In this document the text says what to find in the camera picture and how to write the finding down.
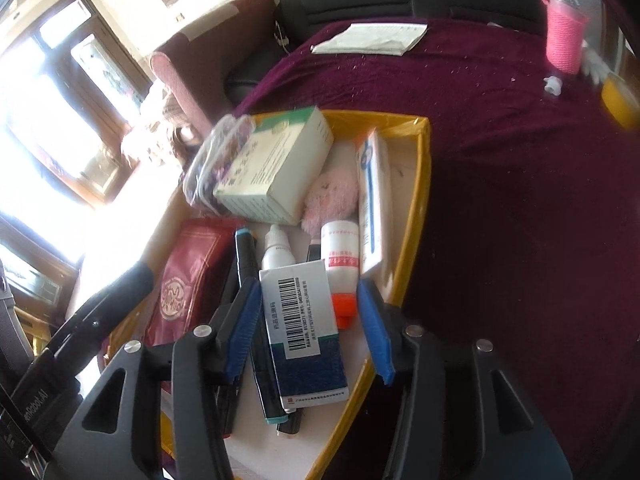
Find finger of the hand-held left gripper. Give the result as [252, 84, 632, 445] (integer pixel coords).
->
[50, 262, 153, 376]

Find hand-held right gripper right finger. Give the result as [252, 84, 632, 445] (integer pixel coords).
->
[356, 278, 573, 480]

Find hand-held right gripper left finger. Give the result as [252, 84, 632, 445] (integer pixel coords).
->
[50, 276, 264, 480]

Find blue white medicine box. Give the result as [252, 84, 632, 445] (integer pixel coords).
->
[258, 260, 349, 402]

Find black marker teal cap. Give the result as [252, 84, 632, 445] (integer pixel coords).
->
[234, 227, 288, 426]

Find red foil packet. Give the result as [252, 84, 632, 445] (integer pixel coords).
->
[142, 217, 246, 348]

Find white dropper bottle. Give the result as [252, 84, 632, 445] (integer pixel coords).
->
[261, 224, 297, 271]

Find white bottle orange cap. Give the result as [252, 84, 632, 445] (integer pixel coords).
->
[320, 220, 362, 330]

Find long white blue box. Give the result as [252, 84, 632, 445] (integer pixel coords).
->
[355, 129, 396, 277]

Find yellow cardboard box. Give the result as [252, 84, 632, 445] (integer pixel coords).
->
[107, 109, 432, 480]

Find pink plush toy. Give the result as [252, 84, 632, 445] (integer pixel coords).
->
[301, 169, 360, 236]

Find green white medicine box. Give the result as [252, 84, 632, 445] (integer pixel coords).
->
[212, 106, 335, 226]

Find clear bag of beads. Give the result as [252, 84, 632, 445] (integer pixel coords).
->
[181, 114, 258, 213]

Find pile of light cloth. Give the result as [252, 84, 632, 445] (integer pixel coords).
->
[120, 82, 201, 171]

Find wooden framed window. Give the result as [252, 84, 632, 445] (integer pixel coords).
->
[0, 0, 156, 311]

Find brown armchair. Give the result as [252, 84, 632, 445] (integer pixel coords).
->
[150, 0, 276, 136]

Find white paper sheet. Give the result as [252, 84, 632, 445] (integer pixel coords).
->
[311, 22, 429, 56]

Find black sofa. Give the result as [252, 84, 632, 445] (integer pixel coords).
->
[225, 0, 556, 106]

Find brown packing tape roll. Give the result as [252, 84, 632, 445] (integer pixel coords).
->
[600, 74, 640, 131]

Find pink sleeved bottle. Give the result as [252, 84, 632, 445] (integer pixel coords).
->
[540, 0, 591, 76]

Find white cable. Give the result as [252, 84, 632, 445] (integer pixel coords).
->
[272, 20, 291, 53]

